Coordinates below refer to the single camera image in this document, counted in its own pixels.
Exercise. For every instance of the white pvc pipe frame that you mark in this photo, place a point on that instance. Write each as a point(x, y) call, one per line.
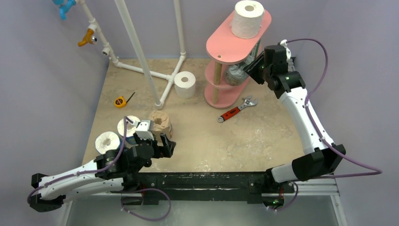
point(95, 28)

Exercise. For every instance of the yellow tape measure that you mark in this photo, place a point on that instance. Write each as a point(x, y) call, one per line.
point(121, 102)

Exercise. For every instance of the white paper towel roll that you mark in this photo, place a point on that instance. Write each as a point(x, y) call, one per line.
point(247, 19)

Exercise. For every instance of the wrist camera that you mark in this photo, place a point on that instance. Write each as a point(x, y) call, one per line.
point(144, 129)
point(283, 43)

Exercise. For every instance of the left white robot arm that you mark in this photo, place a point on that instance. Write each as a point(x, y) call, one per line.
point(114, 171)

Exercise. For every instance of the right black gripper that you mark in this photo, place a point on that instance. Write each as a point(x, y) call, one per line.
point(255, 67)

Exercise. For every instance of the orange pipe valve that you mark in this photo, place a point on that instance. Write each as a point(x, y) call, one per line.
point(86, 37)

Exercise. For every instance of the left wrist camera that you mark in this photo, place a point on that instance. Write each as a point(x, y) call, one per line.
point(144, 129)

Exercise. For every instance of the brown paper roll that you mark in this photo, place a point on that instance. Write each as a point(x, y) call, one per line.
point(162, 124)

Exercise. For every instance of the pink three-tier shelf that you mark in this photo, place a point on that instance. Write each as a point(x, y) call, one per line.
point(226, 49)

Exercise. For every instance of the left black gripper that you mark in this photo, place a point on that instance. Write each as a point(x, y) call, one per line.
point(166, 150)

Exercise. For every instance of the red handled adjustable wrench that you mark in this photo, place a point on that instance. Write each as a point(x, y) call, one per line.
point(248, 101)

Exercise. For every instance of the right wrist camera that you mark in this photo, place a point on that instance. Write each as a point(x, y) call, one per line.
point(283, 43)

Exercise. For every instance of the blue pipe valve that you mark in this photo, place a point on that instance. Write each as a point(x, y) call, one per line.
point(64, 6)

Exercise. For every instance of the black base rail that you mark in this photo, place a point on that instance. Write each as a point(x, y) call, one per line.
point(251, 187)

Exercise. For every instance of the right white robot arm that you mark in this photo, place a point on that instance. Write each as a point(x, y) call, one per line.
point(321, 154)

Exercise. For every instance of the green paper roll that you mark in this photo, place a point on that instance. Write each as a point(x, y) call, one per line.
point(254, 52)

